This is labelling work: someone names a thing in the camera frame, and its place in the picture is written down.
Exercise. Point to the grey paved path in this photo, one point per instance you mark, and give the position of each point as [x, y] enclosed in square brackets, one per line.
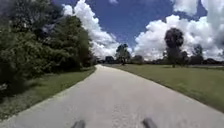
[113, 100]

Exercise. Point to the row of distant trees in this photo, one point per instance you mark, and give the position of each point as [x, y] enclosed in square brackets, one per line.
[174, 43]

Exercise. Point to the robot's own part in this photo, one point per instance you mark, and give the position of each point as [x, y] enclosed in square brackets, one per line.
[79, 124]
[149, 123]

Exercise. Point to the dense green hedge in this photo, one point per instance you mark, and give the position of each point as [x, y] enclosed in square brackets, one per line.
[40, 46]

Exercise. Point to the grass verge strip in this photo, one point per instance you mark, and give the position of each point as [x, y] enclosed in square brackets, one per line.
[40, 91]

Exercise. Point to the grass field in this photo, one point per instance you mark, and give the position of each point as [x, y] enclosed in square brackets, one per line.
[190, 81]

